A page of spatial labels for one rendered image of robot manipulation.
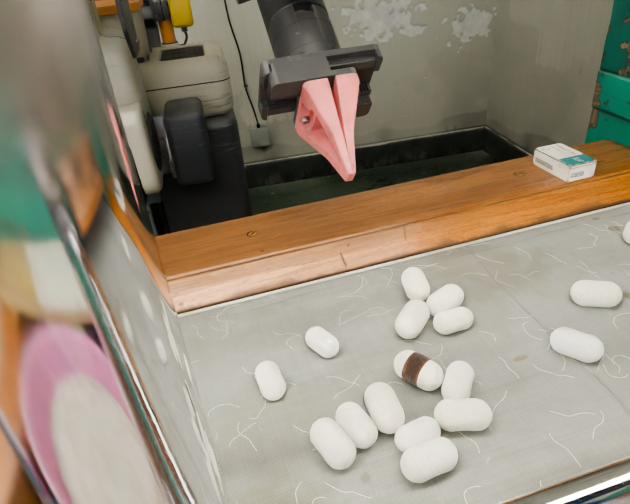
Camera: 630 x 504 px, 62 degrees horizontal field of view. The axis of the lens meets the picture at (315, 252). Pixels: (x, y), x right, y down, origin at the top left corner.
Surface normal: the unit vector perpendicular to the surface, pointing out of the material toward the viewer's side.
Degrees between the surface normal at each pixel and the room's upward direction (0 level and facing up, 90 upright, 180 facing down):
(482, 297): 0
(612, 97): 90
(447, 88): 92
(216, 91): 90
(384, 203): 0
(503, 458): 0
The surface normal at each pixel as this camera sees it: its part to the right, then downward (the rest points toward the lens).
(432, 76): 0.22, 0.50
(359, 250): 0.15, -0.26
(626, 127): -0.95, 0.20
